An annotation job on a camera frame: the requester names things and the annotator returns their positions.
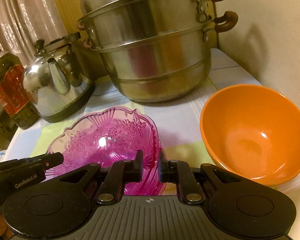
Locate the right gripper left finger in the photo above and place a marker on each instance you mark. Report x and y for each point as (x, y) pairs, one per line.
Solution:
(60, 206)

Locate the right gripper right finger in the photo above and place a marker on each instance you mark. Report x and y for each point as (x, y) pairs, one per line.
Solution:
(237, 206)

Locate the orange plastic bowl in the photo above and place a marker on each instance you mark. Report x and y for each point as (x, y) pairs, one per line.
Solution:
(254, 132)

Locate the purple plastic plate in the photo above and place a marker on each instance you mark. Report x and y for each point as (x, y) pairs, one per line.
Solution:
(112, 135)

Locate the black shelf rack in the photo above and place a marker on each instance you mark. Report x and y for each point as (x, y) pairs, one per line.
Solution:
(7, 125)

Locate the cooking oil bottle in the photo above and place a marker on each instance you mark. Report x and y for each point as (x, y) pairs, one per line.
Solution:
(13, 97)

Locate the checkered tablecloth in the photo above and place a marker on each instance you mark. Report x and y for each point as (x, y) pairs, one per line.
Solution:
(177, 121)

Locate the stainless steel kettle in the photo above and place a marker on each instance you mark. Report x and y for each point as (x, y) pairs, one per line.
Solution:
(54, 81)

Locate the beige curtain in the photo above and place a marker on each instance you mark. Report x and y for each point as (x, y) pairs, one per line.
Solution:
(22, 22)

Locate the stainless steel steamer pot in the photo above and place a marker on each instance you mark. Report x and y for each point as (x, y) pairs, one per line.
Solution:
(154, 50)

